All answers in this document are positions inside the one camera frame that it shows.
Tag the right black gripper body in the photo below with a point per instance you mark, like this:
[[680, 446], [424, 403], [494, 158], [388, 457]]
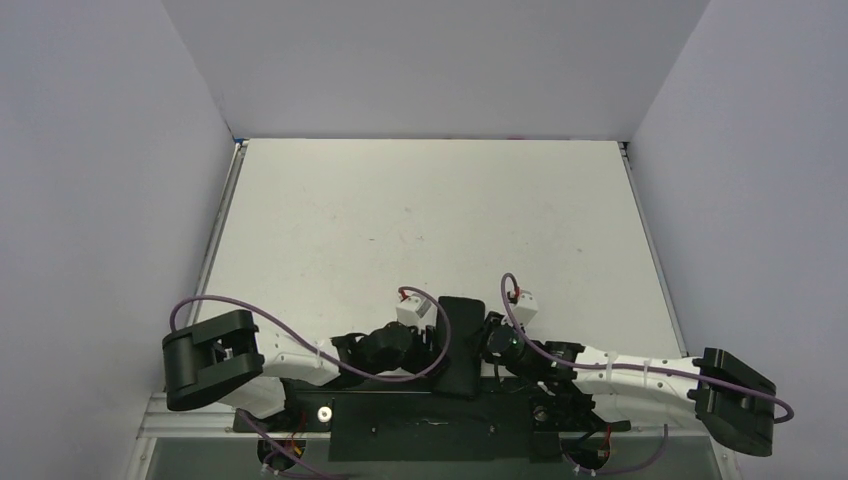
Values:
[[491, 327]]

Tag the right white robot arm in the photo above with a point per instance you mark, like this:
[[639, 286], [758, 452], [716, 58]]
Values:
[[583, 389]]

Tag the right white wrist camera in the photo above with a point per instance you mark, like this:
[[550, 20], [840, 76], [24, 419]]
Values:
[[523, 306]]

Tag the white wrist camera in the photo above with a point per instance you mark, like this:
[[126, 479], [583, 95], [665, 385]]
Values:
[[523, 306], [416, 311]]

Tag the aluminium frame rail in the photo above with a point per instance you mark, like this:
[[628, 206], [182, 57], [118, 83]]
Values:
[[211, 422]]

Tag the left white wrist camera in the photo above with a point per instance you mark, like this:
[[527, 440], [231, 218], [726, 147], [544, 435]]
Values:
[[416, 311]]

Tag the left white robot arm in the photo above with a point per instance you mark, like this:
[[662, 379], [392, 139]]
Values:
[[228, 359]]

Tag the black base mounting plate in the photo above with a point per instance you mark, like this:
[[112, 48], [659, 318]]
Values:
[[510, 417]]

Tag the black zippered tool case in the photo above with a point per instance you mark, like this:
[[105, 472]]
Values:
[[459, 373]]

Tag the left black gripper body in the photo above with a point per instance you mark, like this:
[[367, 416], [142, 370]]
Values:
[[416, 358]]

